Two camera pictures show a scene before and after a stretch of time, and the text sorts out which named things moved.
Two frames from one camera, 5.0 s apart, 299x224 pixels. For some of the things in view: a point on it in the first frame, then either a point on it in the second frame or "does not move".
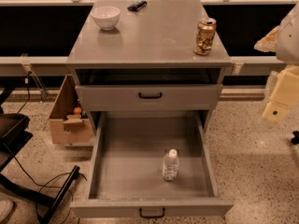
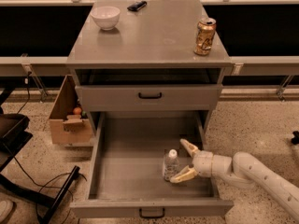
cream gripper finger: (285, 95) -> (202, 164)
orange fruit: (77, 110) does not move
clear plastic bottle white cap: (170, 165) does not move
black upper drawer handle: (150, 96) does not move
